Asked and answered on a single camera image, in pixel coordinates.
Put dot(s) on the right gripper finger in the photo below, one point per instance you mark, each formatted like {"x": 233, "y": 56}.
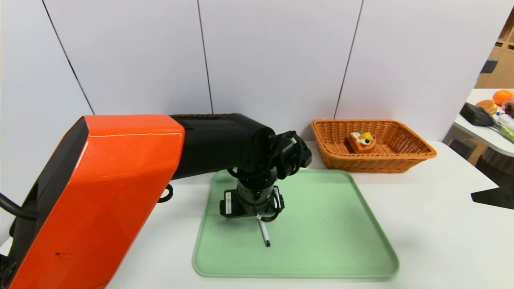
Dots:
{"x": 498, "y": 198}

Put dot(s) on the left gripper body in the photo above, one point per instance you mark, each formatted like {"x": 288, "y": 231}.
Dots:
{"x": 229, "y": 203}

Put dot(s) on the white stylus pen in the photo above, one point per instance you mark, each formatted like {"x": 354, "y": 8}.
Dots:
{"x": 265, "y": 235}

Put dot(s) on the toy waffle slice with fruit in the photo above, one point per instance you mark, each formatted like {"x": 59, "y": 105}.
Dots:
{"x": 359, "y": 145}

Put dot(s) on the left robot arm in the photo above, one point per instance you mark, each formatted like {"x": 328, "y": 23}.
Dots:
{"x": 120, "y": 180}

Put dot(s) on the orange wicker basket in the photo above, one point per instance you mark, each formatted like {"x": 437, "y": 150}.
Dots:
{"x": 361, "y": 162}

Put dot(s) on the brown cardboard box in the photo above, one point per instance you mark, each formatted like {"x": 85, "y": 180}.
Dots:
{"x": 470, "y": 150}

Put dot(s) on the green toy vegetable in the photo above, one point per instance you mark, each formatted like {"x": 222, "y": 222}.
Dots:
{"x": 506, "y": 133}

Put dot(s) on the white toy item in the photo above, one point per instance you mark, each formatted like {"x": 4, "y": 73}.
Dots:
{"x": 506, "y": 120}

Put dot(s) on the black brush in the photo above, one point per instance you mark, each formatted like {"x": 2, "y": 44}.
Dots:
{"x": 476, "y": 115}

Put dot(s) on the pink brown toy doughnut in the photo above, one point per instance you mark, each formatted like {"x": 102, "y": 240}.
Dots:
{"x": 510, "y": 107}

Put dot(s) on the toy bread bun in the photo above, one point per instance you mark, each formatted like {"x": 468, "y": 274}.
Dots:
{"x": 486, "y": 106}

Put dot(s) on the light green plastic tray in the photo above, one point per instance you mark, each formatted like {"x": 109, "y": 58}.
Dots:
{"x": 321, "y": 241}

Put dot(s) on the orange toy fruit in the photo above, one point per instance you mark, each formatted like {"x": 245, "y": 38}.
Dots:
{"x": 502, "y": 97}

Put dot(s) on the white side table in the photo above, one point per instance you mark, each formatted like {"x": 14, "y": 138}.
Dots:
{"x": 482, "y": 95}

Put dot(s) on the dark grey rectangular object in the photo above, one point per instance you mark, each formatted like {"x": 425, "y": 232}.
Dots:
{"x": 488, "y": 66}

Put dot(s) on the wooden shelf unit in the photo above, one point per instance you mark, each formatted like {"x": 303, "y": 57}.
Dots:
{"x": 502, "y": 56}

